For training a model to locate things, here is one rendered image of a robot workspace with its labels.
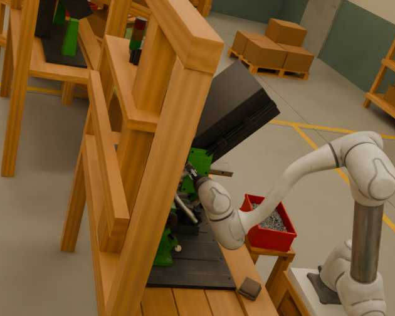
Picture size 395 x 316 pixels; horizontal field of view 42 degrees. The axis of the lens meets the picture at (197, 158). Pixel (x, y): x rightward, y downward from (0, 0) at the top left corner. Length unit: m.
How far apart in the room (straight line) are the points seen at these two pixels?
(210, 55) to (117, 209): 0.65
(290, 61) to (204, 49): 7.32
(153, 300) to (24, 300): 1.28
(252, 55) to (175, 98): 6.95
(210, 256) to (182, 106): 1.03
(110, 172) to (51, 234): 1.74
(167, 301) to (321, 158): 0.80
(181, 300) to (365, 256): 0.72
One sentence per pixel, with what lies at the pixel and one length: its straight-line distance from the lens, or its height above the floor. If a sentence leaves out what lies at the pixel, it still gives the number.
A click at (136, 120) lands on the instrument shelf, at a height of 1.54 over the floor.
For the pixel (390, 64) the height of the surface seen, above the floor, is 0.81.
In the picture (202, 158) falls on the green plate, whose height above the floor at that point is 1.23.
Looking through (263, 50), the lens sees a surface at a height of 0.40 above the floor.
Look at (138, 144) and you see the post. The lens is 1.89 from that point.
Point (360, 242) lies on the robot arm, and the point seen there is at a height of 1.33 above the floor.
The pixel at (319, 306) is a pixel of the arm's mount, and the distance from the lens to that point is 2.35.
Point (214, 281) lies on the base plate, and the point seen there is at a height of 0.90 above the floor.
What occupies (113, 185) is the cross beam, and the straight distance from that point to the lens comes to 1.85.
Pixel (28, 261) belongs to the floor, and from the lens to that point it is 3.40.
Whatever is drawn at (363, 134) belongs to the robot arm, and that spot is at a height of 1.67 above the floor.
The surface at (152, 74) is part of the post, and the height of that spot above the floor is 1.67.
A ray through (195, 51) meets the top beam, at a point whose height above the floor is 1.90.
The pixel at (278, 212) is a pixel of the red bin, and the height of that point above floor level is 0.88.
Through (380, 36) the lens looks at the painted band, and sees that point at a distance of 9.76.
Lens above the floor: 2.26
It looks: 27 degrees down
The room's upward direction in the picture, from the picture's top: 19 degrees clockwise
